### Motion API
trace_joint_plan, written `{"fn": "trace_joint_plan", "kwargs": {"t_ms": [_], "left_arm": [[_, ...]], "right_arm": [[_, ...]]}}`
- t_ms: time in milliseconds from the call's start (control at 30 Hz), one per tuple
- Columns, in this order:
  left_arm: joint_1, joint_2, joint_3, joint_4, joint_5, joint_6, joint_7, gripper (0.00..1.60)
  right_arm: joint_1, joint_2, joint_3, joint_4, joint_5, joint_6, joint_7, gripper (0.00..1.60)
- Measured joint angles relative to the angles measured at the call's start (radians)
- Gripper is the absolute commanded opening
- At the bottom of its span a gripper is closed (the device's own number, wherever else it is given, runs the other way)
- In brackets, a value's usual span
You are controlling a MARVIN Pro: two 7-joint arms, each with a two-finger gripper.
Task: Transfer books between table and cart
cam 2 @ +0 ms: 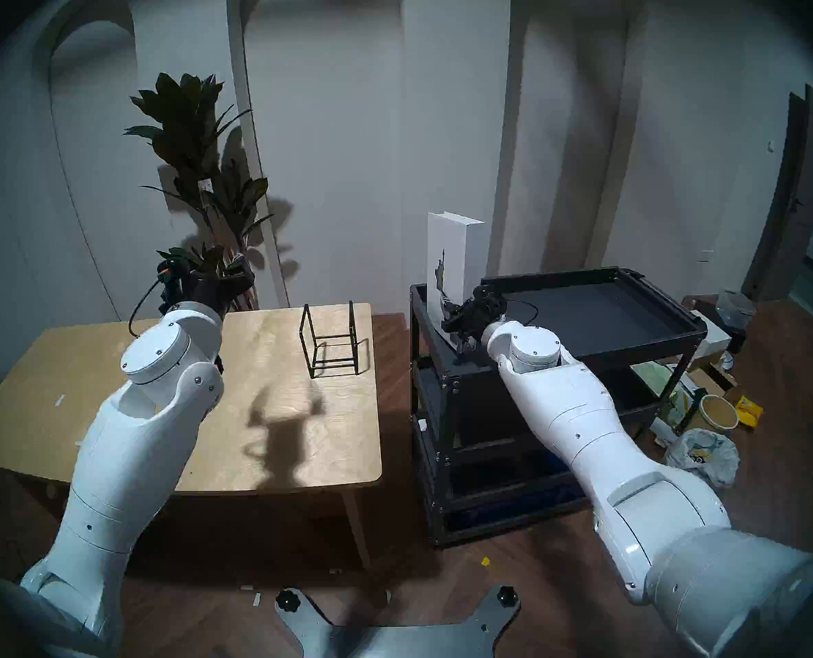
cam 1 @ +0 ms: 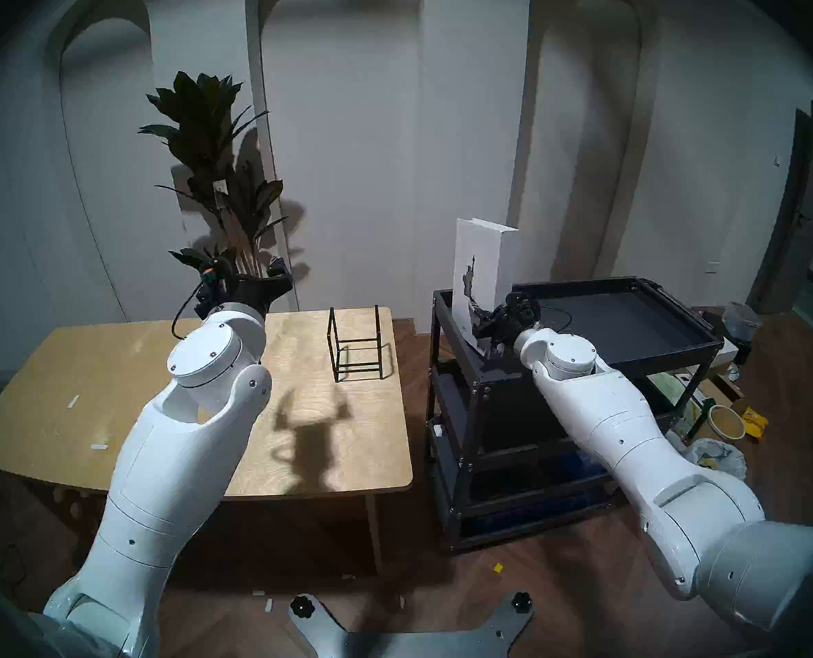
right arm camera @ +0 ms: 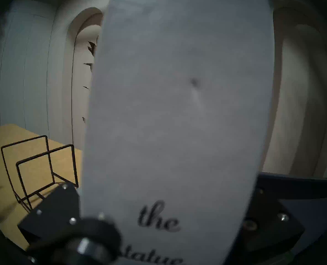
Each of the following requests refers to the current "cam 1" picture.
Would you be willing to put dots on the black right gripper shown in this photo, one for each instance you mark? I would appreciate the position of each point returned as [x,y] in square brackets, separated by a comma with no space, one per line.
[516,317]

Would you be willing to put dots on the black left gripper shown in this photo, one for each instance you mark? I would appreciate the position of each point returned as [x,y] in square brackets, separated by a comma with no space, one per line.
[245,290]

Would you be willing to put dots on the white statue of liberty book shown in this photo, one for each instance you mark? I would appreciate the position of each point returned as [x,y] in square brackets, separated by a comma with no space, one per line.
[485,259]

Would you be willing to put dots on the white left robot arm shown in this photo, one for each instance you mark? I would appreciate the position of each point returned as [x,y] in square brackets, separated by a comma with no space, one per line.
[166,458]

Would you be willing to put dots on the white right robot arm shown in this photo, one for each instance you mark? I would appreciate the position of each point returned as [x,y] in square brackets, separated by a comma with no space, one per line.
[653,451]

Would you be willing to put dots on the black metal utility cart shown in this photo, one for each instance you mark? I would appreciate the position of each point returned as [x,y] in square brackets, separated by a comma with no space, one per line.
[619,321]

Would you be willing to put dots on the white plant tag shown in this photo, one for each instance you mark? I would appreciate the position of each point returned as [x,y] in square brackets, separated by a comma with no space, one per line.
[220,188]

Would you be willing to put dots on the tall green potted plant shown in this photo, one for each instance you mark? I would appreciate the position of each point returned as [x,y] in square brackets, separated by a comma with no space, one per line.
[204,129]

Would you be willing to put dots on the white green plastic bag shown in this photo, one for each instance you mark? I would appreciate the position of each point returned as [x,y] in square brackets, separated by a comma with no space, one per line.
[670,388]

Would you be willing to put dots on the wooden table leg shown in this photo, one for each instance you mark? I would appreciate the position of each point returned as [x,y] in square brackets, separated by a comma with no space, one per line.
[374,533]

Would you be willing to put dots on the round beige paper bucket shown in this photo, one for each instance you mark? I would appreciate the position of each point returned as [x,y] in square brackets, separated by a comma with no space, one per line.
[726,422]

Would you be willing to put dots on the white bagged trash bin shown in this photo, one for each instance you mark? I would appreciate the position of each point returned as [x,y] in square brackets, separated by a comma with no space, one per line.
[722,458]

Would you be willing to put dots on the yellow packet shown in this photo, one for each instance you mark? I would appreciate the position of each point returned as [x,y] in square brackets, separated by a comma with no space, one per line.
[755,422]

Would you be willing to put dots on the dark wooden door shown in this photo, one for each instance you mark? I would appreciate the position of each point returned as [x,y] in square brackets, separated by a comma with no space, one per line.
[794,218]

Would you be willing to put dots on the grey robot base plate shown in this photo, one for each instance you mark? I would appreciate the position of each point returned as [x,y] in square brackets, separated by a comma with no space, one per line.
[406,639]

